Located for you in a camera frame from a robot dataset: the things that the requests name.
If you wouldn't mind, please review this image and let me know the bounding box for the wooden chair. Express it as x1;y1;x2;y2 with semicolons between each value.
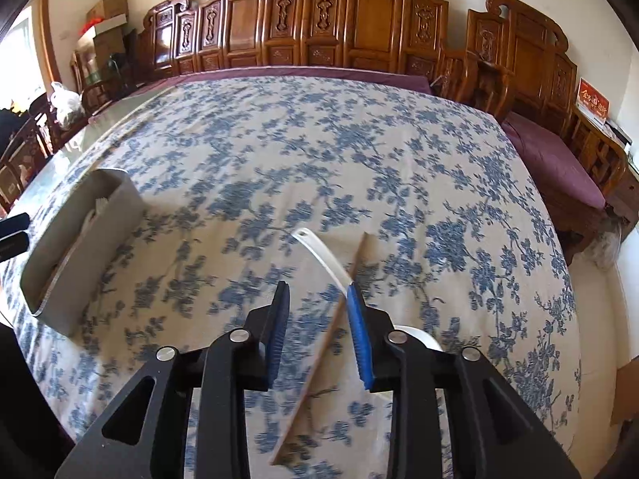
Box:
0;105;57;211
69;49;131;111

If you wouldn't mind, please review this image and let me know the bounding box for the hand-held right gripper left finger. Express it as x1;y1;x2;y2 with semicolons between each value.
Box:
55;281;292;479

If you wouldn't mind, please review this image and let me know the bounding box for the white plastic bag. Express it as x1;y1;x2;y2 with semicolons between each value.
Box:
588;218;626;271

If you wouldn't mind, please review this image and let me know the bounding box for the metal tray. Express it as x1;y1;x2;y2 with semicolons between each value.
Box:
19;168;147;336

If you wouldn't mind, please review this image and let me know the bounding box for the carved wooden sofa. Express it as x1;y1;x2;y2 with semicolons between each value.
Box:
137;0;516;111

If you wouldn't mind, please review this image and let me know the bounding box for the red sign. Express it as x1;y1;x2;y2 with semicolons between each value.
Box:
576;78;611;127

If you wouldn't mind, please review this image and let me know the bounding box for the purple sofa cushion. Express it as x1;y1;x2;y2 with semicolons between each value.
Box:
127;66;433;97

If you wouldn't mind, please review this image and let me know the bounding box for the brown chopstick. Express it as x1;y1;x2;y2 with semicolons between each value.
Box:
270;232;374;464
278;234;381;466

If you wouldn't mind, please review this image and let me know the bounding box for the wooden side table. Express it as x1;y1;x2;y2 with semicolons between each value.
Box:
569;104;639;223

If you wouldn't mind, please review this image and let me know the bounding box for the window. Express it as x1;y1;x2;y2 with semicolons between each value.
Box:
0;0;53;111

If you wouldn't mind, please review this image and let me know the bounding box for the clear plastic bag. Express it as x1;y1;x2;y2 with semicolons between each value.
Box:
49;81;87;129

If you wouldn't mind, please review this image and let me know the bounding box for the white flat box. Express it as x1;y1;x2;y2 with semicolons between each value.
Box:
75;12;129;39

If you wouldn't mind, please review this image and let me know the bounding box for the white plastic spoon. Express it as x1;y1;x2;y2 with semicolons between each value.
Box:
291;227;443;356

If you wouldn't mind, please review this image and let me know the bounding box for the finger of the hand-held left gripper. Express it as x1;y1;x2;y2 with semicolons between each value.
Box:
0;232;29;263
0;212;32;240

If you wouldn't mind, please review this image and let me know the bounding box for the blue floral tablecloth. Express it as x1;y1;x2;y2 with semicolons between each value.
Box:
0;76;583;479

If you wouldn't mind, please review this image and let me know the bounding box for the carved wooden bench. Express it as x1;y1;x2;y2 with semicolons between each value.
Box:
466;0;631;223

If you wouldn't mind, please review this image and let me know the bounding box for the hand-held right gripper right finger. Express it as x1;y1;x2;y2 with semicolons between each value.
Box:
347;282;583;479

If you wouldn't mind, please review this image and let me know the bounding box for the white plastic fork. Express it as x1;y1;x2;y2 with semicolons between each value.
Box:
82;198;109;233

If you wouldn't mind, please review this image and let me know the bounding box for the purple bench cushion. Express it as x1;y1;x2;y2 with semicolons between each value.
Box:
500;111;608;211

